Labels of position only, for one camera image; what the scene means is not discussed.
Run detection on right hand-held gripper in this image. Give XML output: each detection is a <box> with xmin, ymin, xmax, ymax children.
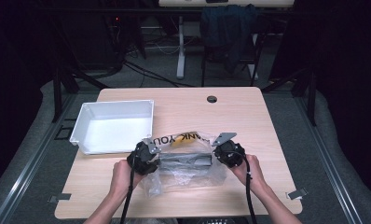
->
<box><xmin>212</xmin><ymin>132</ymin><xmax>247</xmax><ymax>169</ymax></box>

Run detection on metal floor rail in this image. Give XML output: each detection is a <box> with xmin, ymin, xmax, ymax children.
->
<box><xmin>0</xmin><ymin>92</ymin><xmax>79</xmax><ymax>224</ymax></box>
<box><xmin>294</xmin><ymin>92</ymin><xmax>364</xmax><ymax>224</ymax></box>

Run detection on clear plastic bag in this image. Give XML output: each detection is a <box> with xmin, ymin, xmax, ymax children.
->
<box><xmin>142</xmin><ymin>130</ymin><xmax>228</xmax><ymax>199</ymax></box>

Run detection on white plastic bin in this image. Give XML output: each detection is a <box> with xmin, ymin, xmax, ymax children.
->
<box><xmin>69</xmin><ymin>99</ymin><xmax>155</xmax><ymax>156</ymax></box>

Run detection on person's right hand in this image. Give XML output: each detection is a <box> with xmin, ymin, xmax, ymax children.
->
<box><xmin>229</xmin><ymin>154</ymin><xmax>268</xmax><ymax>194</ymax></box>

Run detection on white desk leg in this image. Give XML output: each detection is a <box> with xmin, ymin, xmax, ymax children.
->
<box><xmin>176</xmin><ymin>15</ymin><xmax>186</xmax><ymax>79</ymax></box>

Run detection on black floor cables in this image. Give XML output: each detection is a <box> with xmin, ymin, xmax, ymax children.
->
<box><xmin>123</xmin><ymin>60</ymin><xmax>195</xmax><ymax>89</ymax></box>

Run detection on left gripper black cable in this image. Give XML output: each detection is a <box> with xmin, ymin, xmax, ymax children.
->
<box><xmin>120</xmin><ymin>155</ymin><xmax>137</xmax><ymax>224</ymax></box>

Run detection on black metal stand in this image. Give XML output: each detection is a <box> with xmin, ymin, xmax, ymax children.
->
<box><xmin>51</xmin><ymin>68</ymin><xmax>110</xmax><ymax>123</ymax></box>
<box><xmin>261</xmin><ymin>66</ymin><xmax>318</xmax><ymax>127</ymax></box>

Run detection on black box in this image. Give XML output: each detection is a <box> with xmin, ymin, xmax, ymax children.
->
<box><xmin>158</xmin><ymin>151</ymin><xmax>213</xmax><ymax>170</ymax></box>

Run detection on grey metal bracket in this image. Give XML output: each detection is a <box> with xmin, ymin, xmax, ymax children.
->
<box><xmin>48</xmin><ymin>192</ymin><xmax>73</xmax><ymax>204</ymax></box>
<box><xmin>286</xmin><ymin>188</ymin><xmax>309</xmax><ymax>201</ymax></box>

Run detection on dark blue jacket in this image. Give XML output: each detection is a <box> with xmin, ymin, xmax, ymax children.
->
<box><xmin>199</xmin><ymin>3</ymin><xmax>259</xmax><ymax>75</ymax></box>

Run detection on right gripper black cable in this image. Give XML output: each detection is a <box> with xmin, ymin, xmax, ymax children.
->
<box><xmin>240</xmin><ymin>154</ymin><xmax>258</xmax><ymax>224</ymax></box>

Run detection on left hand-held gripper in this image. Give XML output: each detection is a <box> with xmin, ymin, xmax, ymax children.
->
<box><xmin>126</xmin><ymin>138</ymin><xmax>161</xmax><ymax>175</ymax></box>

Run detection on black chair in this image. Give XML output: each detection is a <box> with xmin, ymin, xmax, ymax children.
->
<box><xmin>200</xmin><ymin>13</ymin><xmax>267</xmax><ymax>88</ymax></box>

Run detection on person's left hand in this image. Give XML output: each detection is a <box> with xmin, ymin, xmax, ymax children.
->
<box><xmin>109</xmin><ymin>159</ymin><xmax>144</xmax><ymax>199</ymax></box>

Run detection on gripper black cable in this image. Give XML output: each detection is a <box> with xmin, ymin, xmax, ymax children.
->
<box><xmin>240</xmin><ymin>154</ymin><xmax>258</xmax><ymax>224</ymax></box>
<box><xmin>120</xmin><ymin>155</ymin><xmax>137</xmax><ymax>224</ymax></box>

